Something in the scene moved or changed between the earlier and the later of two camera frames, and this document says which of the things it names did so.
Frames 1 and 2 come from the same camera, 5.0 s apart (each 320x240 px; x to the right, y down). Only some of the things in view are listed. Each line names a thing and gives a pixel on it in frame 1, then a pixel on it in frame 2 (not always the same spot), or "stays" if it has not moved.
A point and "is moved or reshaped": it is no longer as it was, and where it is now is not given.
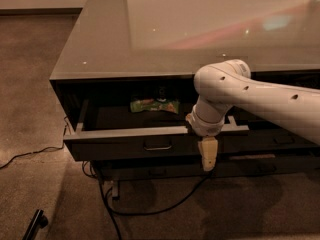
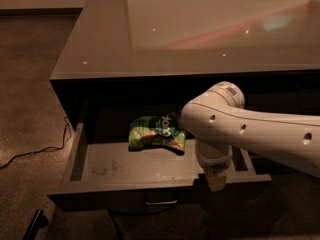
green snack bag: x=148 y=104 -> x=158 y=129
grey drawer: x=131 y=144 is moved or reshaped
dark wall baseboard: x=42 y=11 stays
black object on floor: x=39 y=221 stays
